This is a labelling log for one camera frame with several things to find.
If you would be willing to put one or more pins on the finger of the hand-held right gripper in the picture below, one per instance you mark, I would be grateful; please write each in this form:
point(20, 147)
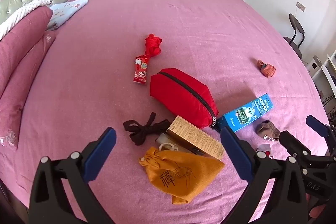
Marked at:
point(316, 125)
point(292, 141)

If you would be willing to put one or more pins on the blue carton box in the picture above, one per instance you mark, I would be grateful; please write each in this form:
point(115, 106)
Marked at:
point(246, 113)

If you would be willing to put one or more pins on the small white red wrapper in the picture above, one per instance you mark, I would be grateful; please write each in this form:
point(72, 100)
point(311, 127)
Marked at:
point(263, 147)

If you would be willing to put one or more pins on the red zip pouch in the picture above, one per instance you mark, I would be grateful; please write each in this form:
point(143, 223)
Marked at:
point(181, 98)

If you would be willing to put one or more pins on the white box appliance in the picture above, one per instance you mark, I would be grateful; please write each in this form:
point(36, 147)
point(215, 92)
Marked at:
point(313, 66)

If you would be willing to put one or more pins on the light blue floral pillow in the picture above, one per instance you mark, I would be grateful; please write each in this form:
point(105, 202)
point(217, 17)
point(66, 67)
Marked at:
point(65, 10)

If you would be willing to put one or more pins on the clear plastic wrapper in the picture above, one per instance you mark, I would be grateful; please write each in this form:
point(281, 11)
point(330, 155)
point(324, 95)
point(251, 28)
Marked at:
point(163, 138)

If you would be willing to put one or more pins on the red knotted cloth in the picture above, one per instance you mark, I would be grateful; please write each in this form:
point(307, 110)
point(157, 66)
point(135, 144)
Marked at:
point(153, 45)

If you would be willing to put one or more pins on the tan carton box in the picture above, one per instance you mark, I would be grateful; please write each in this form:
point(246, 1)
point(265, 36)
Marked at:
point(194, 134)

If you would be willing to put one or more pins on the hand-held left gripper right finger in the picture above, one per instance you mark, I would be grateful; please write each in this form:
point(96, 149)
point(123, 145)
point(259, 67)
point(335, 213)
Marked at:
point(236, 155)

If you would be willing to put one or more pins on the wall switch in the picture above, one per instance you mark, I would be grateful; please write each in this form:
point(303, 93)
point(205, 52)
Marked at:
point(301, 6)

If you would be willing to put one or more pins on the white fleece blanket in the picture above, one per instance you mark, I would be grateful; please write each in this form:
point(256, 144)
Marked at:
point(18, 15)

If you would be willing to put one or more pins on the orange sock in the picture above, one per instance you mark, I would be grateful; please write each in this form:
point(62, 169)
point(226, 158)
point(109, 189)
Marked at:
point(267, 69)

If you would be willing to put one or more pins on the white furniture frame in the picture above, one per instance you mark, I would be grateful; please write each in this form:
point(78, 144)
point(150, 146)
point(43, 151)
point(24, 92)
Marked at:
point(326, 77)

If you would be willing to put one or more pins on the pink pillow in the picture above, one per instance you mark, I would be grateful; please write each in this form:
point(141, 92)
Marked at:
point(21, 35)
point(15, 108)

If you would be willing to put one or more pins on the dark chair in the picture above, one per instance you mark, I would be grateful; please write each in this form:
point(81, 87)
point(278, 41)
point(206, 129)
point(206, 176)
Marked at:
point(296, 27)

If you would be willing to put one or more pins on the pink bed sheet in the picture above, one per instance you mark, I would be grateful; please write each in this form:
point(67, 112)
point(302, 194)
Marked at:
point(210, 29)

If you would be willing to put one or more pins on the dark brown ribbon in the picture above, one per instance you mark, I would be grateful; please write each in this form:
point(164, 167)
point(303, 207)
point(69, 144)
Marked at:
point(139, 129)

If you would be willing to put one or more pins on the grey brown sock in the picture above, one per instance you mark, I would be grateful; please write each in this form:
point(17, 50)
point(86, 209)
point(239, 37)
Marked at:
point(265, 129)

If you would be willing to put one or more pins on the red candy packet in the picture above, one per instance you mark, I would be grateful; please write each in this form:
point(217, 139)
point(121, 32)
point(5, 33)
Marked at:
point(140, 74)

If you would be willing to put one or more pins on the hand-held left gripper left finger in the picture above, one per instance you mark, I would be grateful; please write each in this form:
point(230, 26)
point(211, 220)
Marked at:
point(102, 153)

